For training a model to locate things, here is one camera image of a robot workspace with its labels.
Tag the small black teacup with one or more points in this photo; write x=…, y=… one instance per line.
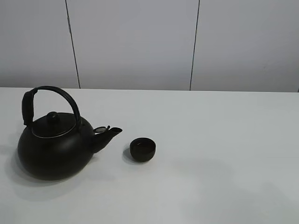
x=142, y=149

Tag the black round teapot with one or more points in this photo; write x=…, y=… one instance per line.
x=59, y=144

